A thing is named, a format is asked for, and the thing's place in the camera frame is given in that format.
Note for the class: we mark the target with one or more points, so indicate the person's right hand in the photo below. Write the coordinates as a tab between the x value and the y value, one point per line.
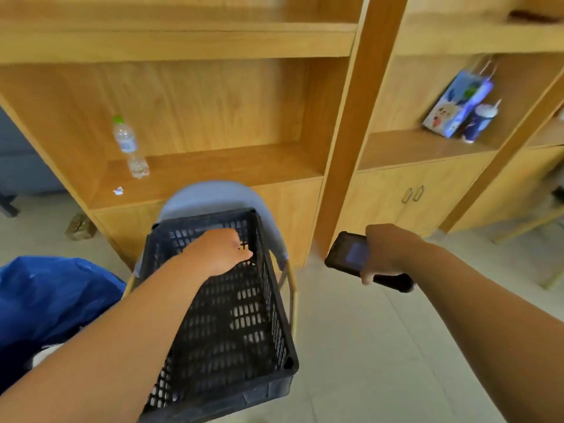
390	248

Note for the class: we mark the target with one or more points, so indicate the person's left hand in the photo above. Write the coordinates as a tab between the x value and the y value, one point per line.
218	253

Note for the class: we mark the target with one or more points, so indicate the person's left fingers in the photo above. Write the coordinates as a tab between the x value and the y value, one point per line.
245	256

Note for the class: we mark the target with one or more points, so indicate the person's right fingers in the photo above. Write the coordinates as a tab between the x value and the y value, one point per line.
367	278

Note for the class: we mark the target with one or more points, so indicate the black handheld scanner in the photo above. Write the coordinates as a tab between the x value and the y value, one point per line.
348	257

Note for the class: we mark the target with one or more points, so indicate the person's left forearm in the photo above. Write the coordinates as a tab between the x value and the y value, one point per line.
119	343

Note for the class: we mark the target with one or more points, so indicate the person's right forearm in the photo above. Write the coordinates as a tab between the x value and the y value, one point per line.
489	321

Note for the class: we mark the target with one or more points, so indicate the grey-blue chair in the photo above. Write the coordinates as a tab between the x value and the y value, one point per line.
211	198

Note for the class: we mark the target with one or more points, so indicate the black plastic crate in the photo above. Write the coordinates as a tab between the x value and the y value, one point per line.
238	330

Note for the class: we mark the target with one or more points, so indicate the wooden shelf cabinet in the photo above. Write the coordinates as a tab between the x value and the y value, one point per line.
229	105

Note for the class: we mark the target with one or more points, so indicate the clear plastic water bottle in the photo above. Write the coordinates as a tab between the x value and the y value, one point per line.
128	145

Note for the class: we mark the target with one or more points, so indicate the small brown floor object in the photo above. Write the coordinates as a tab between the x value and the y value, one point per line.
80	227

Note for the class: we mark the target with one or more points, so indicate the blue and white cup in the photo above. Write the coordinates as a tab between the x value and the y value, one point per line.
478	121

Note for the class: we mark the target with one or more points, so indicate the blue cartoon gift bag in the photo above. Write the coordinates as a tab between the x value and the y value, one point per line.
456	103

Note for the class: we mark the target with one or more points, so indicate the blue plastic bag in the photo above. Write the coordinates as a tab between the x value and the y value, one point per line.
48	295

